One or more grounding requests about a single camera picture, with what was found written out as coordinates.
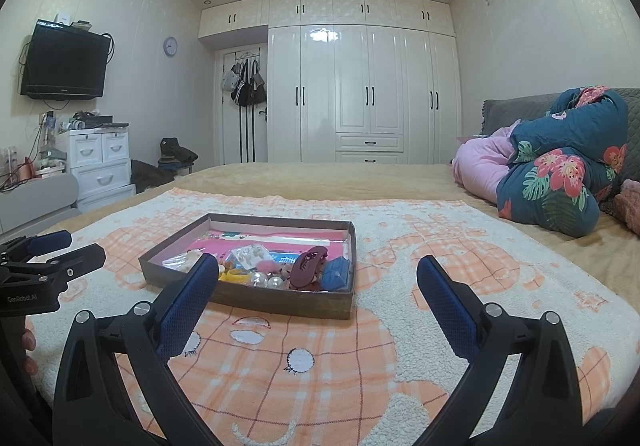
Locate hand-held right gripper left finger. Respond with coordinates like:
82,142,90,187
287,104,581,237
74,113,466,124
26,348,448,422
52,253,223,446

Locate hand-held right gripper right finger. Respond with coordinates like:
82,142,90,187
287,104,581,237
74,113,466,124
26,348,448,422
415,255,595,446

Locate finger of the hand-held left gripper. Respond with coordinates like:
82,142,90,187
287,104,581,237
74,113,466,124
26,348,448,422
10,243,107,285
0,230,72,268

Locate cream hair claw clip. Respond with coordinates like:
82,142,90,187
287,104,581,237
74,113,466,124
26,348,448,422
179,250,204,275

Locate brown cardboard tray box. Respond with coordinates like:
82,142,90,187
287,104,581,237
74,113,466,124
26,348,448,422
138,213,357,321

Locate blue box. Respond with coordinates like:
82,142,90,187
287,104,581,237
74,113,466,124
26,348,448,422
320,257,352,291

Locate person's left hand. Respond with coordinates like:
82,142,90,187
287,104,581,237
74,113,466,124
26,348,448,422
20,329,39,375

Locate orange checked printed blanket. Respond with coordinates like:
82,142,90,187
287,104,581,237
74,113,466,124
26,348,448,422
27,189,630,446

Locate pink booklet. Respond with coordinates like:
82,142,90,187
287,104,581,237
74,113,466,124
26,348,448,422
205,229,332,257

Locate clear packet with white card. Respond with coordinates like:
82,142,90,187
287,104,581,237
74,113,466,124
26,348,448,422
230,245,269,268

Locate white drawer cabinet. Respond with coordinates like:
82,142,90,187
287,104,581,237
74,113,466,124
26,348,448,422
67,126,137,213

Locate maroon hair claw clip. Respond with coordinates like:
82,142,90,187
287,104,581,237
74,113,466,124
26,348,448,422
290,247,330,290

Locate clutter on drawer cabinet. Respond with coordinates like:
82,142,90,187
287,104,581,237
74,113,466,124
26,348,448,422
70,110,132,131

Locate pile of dark clothes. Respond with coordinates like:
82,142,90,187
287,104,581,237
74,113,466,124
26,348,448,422
158,137,199,175

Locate pink quilt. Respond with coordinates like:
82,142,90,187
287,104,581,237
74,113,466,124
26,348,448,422
450,121,524,205

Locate tan bedspread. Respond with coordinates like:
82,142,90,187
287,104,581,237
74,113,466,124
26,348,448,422
80,162,640,307

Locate white door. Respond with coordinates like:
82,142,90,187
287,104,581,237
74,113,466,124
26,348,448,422
215,44,271,165

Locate floral dark blue quilt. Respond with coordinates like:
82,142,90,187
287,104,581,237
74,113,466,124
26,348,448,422
496,86,631,238

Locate grey headboard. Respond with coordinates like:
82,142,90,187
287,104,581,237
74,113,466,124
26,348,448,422
480,87,640,208

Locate pink plush cloth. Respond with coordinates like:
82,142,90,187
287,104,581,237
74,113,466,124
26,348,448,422
614,179,640,228

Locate hanging bags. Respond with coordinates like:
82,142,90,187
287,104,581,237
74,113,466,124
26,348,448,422
221,59,268,108

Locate white wardrobe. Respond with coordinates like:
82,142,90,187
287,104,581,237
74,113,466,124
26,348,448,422
198,0,463,166

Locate black wall television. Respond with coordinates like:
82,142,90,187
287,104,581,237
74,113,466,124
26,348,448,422
20,21,112,101

